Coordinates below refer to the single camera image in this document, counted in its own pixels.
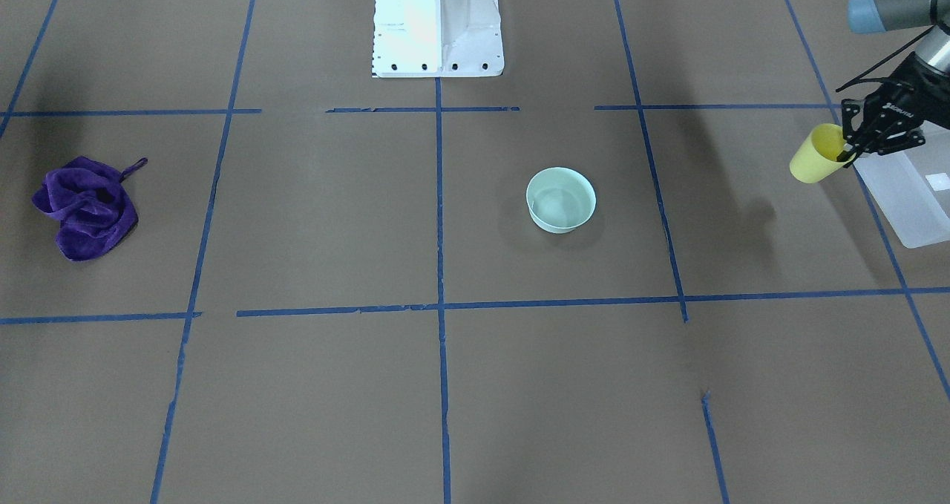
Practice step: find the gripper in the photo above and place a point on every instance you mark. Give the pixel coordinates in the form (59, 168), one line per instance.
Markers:
(900, 108)

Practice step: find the yellow plastic cup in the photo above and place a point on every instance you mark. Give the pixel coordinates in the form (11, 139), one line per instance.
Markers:
(816, 157)

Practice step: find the purple microfiber cloth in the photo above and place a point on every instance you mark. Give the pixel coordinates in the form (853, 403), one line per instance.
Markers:
(88, 200)

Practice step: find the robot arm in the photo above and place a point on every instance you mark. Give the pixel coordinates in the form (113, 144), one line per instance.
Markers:
(882, 16)

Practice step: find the clear plastic bin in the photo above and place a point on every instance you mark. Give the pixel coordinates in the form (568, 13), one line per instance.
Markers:
(911, 188)

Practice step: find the mint green bowl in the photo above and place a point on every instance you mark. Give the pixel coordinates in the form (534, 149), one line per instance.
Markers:
(560, 200)

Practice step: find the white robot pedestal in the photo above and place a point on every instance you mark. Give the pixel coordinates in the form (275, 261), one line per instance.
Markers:
(437, 39)

